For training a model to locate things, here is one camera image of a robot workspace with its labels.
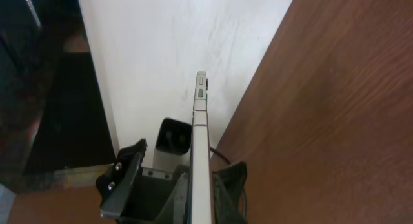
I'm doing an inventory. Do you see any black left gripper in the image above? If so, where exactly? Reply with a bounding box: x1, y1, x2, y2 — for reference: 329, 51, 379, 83
95, 139, 189, 224

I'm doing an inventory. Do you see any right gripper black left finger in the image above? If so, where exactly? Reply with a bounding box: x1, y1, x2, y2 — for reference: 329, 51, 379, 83
155, 173, 189, 224

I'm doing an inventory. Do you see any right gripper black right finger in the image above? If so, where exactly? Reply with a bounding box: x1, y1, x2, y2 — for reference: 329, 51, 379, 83
212, 162, 247, 224

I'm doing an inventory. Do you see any black smartphone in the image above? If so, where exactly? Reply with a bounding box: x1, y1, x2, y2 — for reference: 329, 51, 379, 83
188, 71, 215, 224

